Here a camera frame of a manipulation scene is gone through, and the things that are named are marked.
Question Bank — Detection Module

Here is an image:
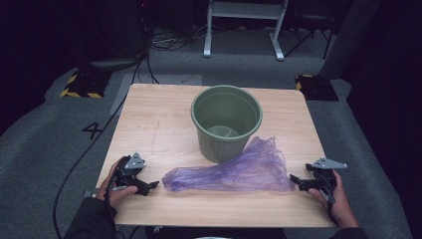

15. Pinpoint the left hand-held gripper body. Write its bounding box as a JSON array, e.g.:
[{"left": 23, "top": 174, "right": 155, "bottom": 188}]
[{"left": 113, "top": 152, "right": 147, "bottom": 193}]

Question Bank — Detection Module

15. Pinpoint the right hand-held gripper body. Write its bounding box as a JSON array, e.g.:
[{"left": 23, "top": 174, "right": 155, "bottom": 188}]
[{"left": 305, "top": 157, "right": 348, "bottom": 194}]

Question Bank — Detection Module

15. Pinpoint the purple plastic bag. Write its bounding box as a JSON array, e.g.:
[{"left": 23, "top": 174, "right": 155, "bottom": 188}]
[{"left": 161, "top": 134, "right": 297, "bottom": 193}]

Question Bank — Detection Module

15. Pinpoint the green plastic bin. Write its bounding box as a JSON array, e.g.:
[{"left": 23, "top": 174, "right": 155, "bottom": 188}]
[{"left": 190, "top": 85, "right": 264, "bottom": 164}]

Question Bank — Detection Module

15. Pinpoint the person's left hand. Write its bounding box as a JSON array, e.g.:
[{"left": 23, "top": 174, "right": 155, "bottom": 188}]
[{"left": 96, "top": 157, "right": 138, "bottom": 210}]

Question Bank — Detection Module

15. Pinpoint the person's right hand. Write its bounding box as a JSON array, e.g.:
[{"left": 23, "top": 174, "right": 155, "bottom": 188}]
[{"left": 308, "top": 169, "right": 359, "bottom": 229}]

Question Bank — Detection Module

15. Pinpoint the black yellow striped base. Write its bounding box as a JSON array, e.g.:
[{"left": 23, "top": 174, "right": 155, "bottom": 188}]
[
  {"left": 295, "top": 74, "right": 340, "bottom": 103},
  {"left": 60, "top": 70, "right": 112, "bottom": 100}
]

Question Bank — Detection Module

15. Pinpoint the black stand with grey foot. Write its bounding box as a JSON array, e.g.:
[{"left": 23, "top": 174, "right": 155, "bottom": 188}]
[{"left": 78, "top": 0, "right": 150, "bottom": 73}]

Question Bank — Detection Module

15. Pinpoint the grey column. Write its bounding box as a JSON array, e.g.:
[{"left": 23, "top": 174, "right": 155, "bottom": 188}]
[{"left": 318, "top": 0, "right": 382, "bottom": 81}]

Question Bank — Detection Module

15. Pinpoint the dark chair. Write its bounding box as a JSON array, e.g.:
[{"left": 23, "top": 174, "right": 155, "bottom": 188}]
[{"left": 284, "top": 0, "right": 334, "bottom": 60}]

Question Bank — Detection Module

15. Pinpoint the long black floor cable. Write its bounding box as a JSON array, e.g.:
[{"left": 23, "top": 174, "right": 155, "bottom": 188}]
[{"left": 52, "top": 53, "right": 148, "bottom": 239}]

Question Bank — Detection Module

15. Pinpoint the bundle of floor cables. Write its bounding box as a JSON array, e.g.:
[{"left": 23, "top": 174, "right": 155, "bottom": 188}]
[{"left": 149, "top": 23, "right": 208, "bottom": 53}]

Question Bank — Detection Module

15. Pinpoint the white frame desk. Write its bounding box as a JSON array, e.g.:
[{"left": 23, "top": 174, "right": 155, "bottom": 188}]
[{"left": 202, "top": 0, "right": 291, "bottom": 62}]

